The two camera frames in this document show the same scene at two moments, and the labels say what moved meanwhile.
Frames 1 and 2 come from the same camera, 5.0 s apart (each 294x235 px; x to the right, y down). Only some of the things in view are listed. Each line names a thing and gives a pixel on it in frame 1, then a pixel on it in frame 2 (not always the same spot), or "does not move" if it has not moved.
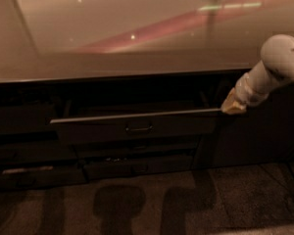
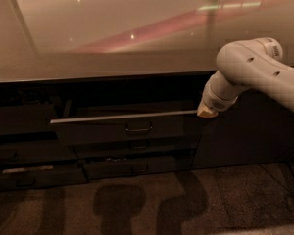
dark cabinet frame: x=61 y=133 does not move
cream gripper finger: x=230 y=106 -> x=206 y=113
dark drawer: x=113 y=169 does not move
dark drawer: x=32 y=152 does not move
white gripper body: x=246 y=89 -> x=216 y=102
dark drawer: x=22 y=117 does not move
